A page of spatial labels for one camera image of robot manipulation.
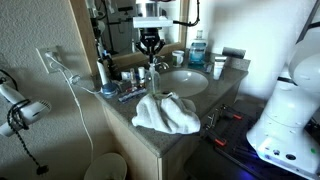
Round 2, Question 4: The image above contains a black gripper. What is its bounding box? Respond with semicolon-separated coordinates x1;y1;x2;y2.
135;28;165;63

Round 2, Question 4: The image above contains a clear liquid soap bottle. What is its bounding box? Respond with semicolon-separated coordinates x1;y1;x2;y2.
145;63;160;94

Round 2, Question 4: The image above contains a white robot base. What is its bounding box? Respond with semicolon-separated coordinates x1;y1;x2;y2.
246;28;320;180

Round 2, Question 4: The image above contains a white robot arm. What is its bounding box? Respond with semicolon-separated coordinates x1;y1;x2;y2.
133;0;200;63

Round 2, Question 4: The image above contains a small white toiletry bottle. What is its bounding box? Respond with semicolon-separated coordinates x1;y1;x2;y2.
138;67;145;84

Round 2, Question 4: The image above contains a blue mouthwash bottle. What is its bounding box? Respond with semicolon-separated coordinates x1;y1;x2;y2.
189;30;207;65

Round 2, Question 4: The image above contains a chrome sink faucet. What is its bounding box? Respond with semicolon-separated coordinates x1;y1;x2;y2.
154;56;169;70

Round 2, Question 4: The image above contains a white green mug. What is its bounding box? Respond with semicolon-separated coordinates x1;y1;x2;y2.
172;50;184;67

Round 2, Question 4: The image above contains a blue white toothpaste tube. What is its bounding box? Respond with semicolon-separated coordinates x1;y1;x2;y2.
118;88;147;103

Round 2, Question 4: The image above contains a white oval sink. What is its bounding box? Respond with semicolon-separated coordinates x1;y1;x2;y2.
160;70;209;97

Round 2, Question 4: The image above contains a wood framed mirror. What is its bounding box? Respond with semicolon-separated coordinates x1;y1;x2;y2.
69;0;191;76

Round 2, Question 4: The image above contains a white electric toothbrush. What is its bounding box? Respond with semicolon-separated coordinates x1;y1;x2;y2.
97;59;109;85

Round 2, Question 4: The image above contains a blue round container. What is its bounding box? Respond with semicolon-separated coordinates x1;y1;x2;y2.
101;83;118;98

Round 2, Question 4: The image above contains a white crumpled towel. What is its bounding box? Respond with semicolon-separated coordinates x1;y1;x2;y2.
132;93;201;134

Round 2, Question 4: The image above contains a white lotion tube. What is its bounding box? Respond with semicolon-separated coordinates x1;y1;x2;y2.
213;56;226;80

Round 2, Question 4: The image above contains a rolled dark washcloth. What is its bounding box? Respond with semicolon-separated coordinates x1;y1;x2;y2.
222;47;246;59

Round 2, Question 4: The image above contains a black red clamp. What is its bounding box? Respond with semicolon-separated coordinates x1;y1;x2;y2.
203;104;243;147

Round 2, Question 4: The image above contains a white toilet seat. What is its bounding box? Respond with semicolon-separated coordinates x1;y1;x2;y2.
84;153;127;180

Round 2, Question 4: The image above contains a white hair dryer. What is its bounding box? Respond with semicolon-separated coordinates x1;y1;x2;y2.
0;83;51;137

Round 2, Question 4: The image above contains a white power cord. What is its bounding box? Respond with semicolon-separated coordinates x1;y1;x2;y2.
46;53;101;164

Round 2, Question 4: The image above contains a white wall outlet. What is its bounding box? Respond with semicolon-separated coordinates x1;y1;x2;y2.
37;46;62;74

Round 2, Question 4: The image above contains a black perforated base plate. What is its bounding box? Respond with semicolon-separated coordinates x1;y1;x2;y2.
199;103;320;180

